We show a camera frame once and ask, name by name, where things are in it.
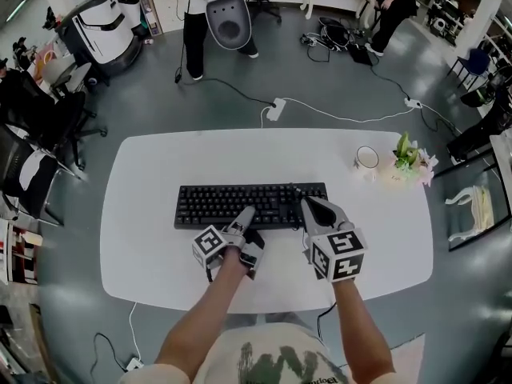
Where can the white power strip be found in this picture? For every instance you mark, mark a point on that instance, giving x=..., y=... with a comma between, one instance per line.
x=276, y=109
x=413, y=102

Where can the brown display box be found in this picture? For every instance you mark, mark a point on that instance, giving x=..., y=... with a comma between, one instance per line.
x=152, y=14

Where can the black keyboard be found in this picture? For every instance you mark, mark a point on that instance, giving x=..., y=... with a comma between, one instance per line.
x=216, y=208

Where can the black mesh chair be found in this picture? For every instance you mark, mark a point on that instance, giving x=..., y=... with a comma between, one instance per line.
x=24, y=182

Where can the person's grey trousers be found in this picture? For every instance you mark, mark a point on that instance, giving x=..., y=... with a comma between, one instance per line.
x=280, y=318

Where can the white cabinet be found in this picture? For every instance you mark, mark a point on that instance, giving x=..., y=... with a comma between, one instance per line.
x=170, y=2

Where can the white stool with yellow cushion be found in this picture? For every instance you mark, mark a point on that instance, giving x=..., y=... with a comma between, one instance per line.
x=476, y=210

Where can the low bookshelf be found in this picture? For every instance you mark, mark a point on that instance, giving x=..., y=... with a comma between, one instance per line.
x=20, y=250

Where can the grey seat chair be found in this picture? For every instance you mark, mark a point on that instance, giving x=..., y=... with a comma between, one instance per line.
x=64, y=74

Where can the glass desk with black frame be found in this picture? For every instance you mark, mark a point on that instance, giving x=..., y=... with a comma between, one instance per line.
x=464, y=170

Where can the white pot with flowers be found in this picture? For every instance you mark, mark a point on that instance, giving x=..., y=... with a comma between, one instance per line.
x=408, y=162

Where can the person's beige printed shirt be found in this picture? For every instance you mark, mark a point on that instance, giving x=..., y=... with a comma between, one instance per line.
x=224, y=358

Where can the person's right forearm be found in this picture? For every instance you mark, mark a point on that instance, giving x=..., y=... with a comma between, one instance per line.
x=360, y=330

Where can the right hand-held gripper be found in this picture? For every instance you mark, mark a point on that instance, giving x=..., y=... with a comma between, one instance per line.
x=340, y=254

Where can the white black mobile robot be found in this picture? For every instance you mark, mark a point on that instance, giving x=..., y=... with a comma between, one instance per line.
x=132, y=10
x=104, y=34

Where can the black flat bag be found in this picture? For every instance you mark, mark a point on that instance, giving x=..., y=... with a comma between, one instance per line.
x=360, y=54

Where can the grey oval panel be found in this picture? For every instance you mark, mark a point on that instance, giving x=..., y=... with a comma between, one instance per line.
x=228, y=22

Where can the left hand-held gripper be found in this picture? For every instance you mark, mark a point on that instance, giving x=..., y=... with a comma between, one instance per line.
x=208, y=246

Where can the person's left forearm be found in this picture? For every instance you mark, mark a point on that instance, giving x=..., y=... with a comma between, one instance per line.
x=200, y=318

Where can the small white power adapter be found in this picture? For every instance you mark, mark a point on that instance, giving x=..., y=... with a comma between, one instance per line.
x=134, y=363

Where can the blue chair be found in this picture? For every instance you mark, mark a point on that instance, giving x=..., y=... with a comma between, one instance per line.
x=474, y=62

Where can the white mug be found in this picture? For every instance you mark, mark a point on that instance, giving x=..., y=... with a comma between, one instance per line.
x=367, y=159

